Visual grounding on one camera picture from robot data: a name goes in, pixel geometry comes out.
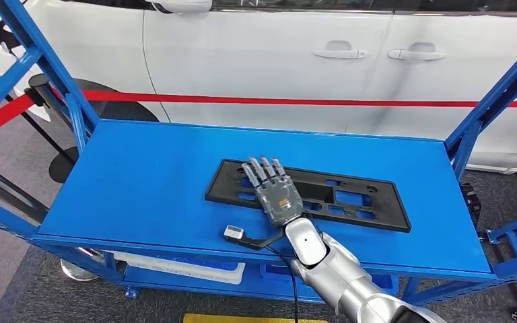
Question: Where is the red barrier belt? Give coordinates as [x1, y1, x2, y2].
[0, 94, 36, 145]
[53, 90, 517, 109]

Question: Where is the blue plastic crate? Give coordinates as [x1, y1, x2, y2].
[169, 257, 239, 271]
[259, 264, 399, 297]

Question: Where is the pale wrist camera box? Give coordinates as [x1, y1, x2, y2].
[222, 225, 286, 250]

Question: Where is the blue metal shelf rack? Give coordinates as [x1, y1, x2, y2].
[0, 0, 517, 313]

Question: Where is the chrome stanchion with round base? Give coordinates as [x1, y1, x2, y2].
[0, 153, 106, 283]

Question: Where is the black-topped stanchion post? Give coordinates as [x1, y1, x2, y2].
[23, 73, 81, 184]

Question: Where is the white car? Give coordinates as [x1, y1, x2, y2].
[0, 0, 517, 176]

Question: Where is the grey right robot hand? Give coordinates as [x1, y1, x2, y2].
[241, 155, 304, 227]

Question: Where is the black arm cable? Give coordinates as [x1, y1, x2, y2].
[265, 245, 300, 323]

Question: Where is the black ribbed object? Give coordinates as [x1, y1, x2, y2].
[459, 182, 483, 230]

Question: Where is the black plastic panel part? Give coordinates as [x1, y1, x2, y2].
[205, 159, 412, 234]

